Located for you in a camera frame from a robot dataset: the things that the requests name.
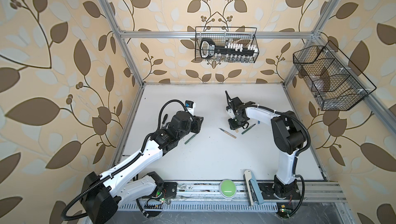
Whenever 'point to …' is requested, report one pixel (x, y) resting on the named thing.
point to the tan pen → (227, 133)
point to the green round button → (227, 189)
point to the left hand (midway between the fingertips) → (201, 117)
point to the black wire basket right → (336, 83)
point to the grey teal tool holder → (253, 192)
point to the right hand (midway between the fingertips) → (234, 127)
